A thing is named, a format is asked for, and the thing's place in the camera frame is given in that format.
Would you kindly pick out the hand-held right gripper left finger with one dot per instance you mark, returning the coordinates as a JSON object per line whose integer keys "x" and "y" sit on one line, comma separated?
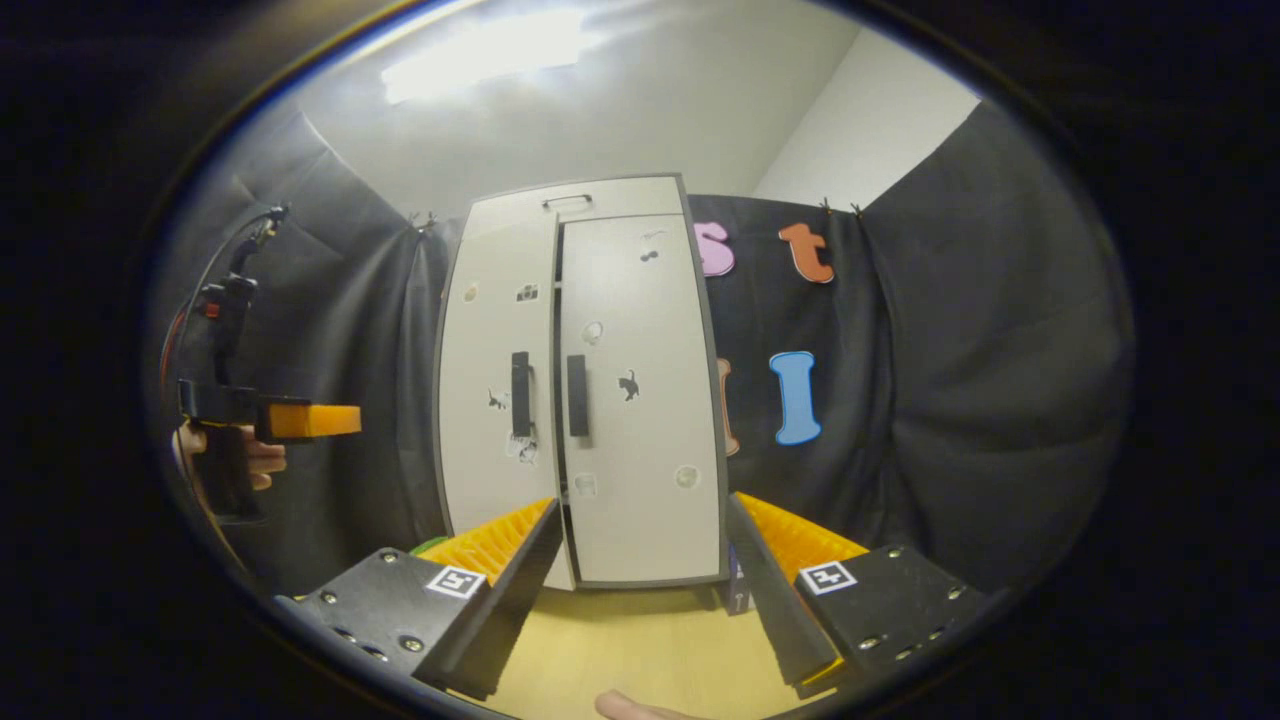
{"x": 510, "y": 610}

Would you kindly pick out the black backdrop cloth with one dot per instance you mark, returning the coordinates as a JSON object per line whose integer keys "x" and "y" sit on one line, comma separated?
{"x": 980, "y": 350}

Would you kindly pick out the white and blue box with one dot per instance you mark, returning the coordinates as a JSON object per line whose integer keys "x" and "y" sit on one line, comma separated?
{"x": 738, "y": 590}

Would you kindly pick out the white door with camera sticker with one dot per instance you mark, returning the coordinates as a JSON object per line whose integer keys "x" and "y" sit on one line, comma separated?
{"x": 480, "y": 350}

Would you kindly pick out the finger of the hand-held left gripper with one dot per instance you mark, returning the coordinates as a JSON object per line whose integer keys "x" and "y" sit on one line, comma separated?
{"x": 315, "y": 421}

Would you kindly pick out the white shoe cabinet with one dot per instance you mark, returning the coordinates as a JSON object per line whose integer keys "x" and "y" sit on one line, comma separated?
{"x": 630, "y": 198}

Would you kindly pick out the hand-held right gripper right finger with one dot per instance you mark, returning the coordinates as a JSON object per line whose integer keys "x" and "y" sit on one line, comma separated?
{"x": 780, "y": 600}

